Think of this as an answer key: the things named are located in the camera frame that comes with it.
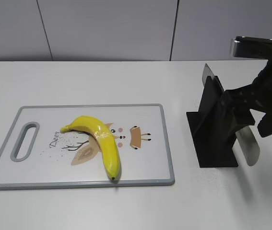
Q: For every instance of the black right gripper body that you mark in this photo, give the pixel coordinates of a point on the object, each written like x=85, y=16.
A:
x=256, y=96

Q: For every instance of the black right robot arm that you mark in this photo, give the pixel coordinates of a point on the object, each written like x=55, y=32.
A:
x=251, y=47

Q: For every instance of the yellow plastic banana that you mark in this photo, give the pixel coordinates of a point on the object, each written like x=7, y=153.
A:
x=100, y=139

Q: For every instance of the black knife stand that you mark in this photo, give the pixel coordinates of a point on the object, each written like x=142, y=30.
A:
x=212, y=144

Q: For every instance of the grey-rimmed white cutting board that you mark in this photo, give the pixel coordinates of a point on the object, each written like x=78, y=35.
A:
x=36, y=155

